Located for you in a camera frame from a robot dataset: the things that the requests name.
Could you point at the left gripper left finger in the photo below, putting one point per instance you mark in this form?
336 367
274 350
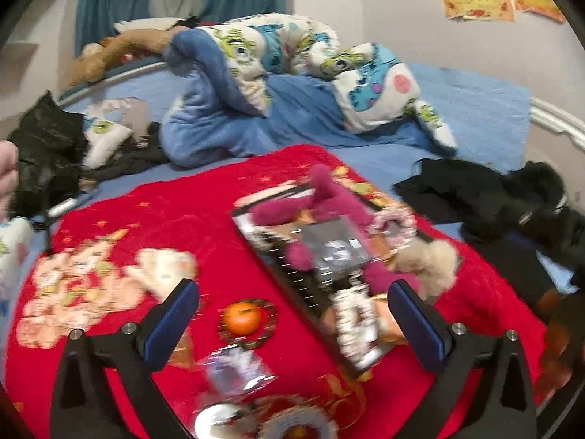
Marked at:
83 405

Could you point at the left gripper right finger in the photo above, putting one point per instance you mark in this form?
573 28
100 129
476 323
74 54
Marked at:
503 405

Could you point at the beige fluffy plush toy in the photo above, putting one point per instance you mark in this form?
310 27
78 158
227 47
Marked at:
434 263

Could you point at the white rabbit plush toy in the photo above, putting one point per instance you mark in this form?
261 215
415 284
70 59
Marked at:
160 270

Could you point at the white lace scrunchie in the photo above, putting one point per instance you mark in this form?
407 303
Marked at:
356 325

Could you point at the black card plastic packet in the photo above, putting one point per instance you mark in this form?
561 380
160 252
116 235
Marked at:
335 247

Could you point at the magenta plush toy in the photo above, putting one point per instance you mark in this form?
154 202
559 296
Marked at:
330 199

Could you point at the clear plastic packet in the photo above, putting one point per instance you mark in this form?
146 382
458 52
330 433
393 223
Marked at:
235 372

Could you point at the red teddy bear blanket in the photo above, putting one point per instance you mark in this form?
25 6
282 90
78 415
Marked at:
193 214

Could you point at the orange tangerine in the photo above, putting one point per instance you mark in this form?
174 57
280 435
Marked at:
242 318

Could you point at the white scream pillow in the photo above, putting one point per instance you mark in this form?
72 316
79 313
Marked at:
15 240

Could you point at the black clothing pile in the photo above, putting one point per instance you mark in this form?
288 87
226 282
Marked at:
510 219

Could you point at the white tube pen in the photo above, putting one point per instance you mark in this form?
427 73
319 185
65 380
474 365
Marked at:
62 208

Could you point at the black cardboard tray box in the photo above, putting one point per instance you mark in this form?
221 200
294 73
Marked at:
325 324

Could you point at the black hair claw clip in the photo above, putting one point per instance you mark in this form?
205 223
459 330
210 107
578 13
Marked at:
301 284

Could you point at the dark clothes by headboard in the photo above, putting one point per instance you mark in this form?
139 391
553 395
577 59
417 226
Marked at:
132 157

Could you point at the black puffer jacket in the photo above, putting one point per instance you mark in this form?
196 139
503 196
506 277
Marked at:
52 146

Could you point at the pink quilt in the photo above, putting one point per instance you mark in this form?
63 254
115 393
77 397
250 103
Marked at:
9 175

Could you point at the small monster print pillow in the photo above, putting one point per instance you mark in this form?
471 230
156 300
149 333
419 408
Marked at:
104 139

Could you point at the brown teddy bear plush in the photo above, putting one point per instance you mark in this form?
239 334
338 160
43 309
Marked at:
97 58

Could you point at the blue monster print blanket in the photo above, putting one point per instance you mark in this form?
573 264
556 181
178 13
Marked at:
264 82

